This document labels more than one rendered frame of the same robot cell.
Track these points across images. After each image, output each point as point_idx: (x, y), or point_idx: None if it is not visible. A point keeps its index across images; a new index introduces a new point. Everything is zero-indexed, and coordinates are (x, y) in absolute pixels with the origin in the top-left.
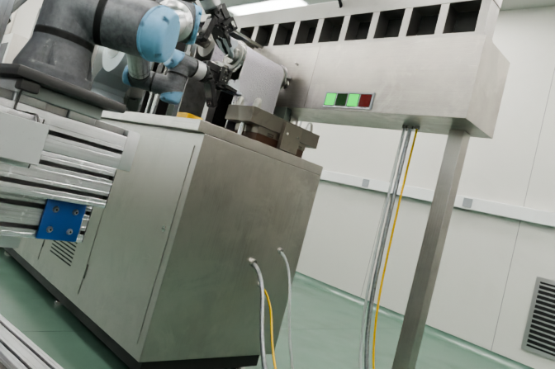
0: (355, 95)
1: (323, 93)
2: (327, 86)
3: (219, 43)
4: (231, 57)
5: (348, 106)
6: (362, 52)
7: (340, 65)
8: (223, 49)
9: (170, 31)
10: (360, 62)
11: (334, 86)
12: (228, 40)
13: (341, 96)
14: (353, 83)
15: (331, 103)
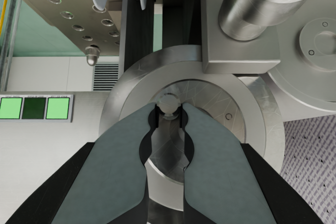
0: (6, 116)
1: (79, 119)
2: (72, 133)
3: (224, 185)
4: (152, 102)
5: (18, 96)
6: (5, 198)
7: (50, 173)
8: (193, 130)
9: None
10: (8, 178)
11: (56, 133)
12: (16, 211)
13: (34, 112)
14: (18, 138)
15: (53, 100)
